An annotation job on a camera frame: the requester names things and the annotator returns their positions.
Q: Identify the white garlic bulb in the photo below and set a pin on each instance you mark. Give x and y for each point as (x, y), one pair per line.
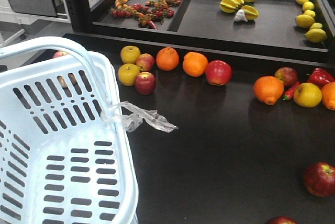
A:
(240, 16)

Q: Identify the dark red apple near edge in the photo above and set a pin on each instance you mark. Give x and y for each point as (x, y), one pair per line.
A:
(281, 220)

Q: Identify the orange with green stem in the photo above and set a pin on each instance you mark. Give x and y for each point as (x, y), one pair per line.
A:
(268, 89)

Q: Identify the orange in back row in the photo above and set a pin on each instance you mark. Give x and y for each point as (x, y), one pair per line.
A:
(167, 59)

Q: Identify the cherry tomato vine bunch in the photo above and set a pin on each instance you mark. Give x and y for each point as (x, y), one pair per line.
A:
(147, 15)

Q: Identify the yellow starfruit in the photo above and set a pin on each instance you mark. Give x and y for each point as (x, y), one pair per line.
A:
(228, 6)

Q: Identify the large yellow lemon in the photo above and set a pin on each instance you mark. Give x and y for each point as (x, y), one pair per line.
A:
(304, 21)

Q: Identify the light blue plastic basket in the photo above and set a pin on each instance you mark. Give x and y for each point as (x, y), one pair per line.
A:
(65, 156)

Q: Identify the clear plastic bag strip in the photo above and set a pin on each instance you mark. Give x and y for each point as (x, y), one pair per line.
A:
(131, 117)

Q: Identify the red bell pepper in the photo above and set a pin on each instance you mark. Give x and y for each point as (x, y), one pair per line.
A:
(320, 77)

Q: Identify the black perforated upright post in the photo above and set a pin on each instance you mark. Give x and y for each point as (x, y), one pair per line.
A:
(80, 15)

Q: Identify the large red apple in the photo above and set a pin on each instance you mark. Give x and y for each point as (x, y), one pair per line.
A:
(218, 73)

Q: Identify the small dark red apple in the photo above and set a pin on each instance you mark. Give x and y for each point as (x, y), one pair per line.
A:
(145, 83)

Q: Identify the red yellow apple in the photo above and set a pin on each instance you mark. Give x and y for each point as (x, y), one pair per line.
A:
(287, 75)

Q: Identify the red chili pepper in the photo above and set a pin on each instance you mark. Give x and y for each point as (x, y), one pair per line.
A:
(289, 93)

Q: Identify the black wooden produce display stand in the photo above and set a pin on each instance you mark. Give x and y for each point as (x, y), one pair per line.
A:
(232, 159)

